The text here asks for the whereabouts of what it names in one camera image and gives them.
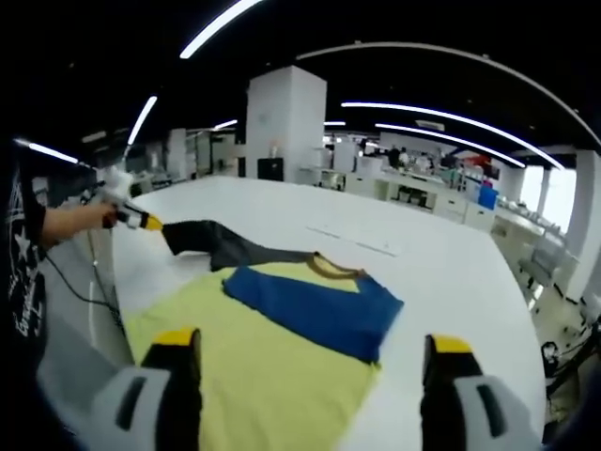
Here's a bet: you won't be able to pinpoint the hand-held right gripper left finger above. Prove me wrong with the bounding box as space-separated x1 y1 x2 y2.
91 328 204 451

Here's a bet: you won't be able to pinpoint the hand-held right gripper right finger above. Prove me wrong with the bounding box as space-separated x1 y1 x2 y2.
420 334 546 451

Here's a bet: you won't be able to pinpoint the blue storage box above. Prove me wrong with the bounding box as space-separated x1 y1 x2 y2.
478 181 500 210

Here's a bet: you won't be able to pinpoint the yellow blue grey garment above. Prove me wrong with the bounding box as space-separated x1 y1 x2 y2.
122 218 406 451

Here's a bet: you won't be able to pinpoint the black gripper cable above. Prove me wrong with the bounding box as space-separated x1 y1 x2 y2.
44 228 124 331

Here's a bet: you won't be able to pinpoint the red black wall poster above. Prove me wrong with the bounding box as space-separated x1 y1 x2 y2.
462 154 501 180

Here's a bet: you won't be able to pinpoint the short curved ceiling light strip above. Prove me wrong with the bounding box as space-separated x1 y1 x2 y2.
375 122 527 168

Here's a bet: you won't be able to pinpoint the long curved ceiling light strip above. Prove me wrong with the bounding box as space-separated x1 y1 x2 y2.
340 101 565 171

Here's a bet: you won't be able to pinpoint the black cabinet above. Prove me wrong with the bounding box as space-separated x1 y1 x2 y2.
256 158 285 182

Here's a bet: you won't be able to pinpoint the straight ceiling light strip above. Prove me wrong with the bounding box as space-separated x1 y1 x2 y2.
127 95 159 147
178 0 265 60

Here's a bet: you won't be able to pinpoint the white counter cabinets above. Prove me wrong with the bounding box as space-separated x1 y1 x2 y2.
373 168 494 231

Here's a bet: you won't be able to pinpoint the person's left hand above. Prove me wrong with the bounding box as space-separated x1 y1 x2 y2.
86 203 116 232

